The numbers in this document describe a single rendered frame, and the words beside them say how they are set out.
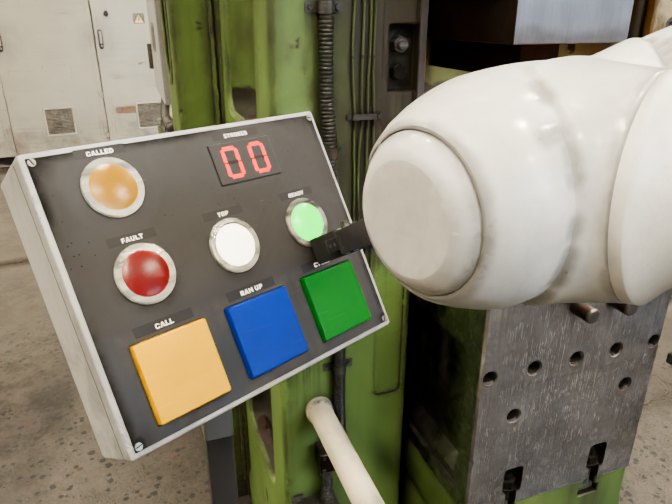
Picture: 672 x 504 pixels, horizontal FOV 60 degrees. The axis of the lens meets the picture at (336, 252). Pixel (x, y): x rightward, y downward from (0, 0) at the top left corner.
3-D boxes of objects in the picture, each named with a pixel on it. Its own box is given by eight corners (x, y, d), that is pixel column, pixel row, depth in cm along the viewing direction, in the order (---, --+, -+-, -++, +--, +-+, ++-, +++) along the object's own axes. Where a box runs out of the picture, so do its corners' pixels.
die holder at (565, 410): (629, 467, 116) (680, 263, 99) (464, 518, 104) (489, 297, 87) (476, 332, 165) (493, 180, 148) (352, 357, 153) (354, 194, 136)
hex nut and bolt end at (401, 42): (410, 81, 92) (413, 35, 89) (394, 82, 91) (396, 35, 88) (403, 80, 94) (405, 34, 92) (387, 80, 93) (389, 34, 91)
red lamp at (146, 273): (175, 297, 54) (170, 254, 52) (122, 305, 52) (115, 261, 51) (172, 283, 56) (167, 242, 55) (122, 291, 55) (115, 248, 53)
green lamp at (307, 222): (330, 241, 67) (330, 206, 65) (291, 247, 65) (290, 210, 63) (322, 232, 69) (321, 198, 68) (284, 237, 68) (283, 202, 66)
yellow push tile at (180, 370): (233, 389, 55) (205, 316, 55) (162, 426, 50) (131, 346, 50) (224, 390, 57) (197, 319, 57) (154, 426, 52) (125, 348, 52)
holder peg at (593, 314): (599, 323, 92) (602, 308, 91) (586, 326, 91) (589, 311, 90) (581, 311, 95) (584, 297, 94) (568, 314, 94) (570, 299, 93)
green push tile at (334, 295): (373, 318, 68) (350, 258, 68) (327, 341, 63) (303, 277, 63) (363, 320, 70) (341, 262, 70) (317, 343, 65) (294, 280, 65)
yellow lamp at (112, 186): (143, 211, 54) (137, 165, 52) (89, 217, 52) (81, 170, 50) (142, 202, 56) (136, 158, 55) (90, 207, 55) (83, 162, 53)
